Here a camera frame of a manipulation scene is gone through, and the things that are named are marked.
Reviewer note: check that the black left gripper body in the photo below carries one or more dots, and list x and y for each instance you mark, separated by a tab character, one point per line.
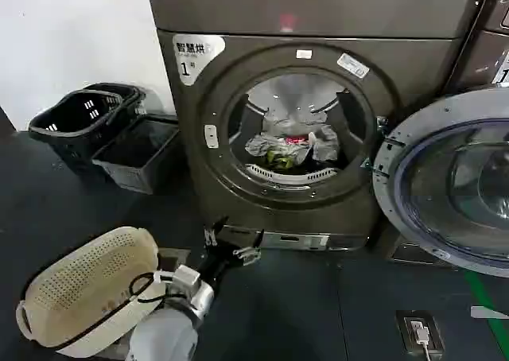
218	263

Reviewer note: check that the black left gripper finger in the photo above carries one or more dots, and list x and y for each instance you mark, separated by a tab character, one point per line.
211	235
250	253

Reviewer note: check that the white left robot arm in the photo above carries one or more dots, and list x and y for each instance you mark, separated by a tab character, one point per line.
161	333

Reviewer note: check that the green cloth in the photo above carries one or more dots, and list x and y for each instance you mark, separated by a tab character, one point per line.
280	158

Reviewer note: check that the grey square plastic crate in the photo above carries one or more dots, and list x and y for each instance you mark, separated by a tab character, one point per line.
135	166

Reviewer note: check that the pink cloth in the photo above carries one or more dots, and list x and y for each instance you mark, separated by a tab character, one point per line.
294	140

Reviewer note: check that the cream perforated laundry basket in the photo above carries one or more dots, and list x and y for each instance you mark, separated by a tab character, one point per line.
91	269

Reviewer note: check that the grey crumpled garment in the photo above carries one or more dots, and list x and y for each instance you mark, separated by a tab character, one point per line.
324	144

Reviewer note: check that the grey dryer with open drum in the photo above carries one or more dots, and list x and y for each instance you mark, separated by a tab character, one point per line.
222	98

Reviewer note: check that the black slotted laundry basket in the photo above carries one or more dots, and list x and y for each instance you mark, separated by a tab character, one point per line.
129	96
67	130

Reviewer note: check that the metal floor socket box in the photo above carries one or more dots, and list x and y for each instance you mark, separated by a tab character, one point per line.
401	329

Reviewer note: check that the round glass dryer door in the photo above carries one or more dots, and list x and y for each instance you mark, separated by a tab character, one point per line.
433	178

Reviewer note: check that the green floor tape strip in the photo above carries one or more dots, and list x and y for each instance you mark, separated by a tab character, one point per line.
483	297

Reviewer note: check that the grey stacked dryer unit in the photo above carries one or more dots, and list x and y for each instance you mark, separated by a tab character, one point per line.
318	3

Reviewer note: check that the grey neighbouring dryer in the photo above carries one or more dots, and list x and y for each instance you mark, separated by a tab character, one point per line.
483	55

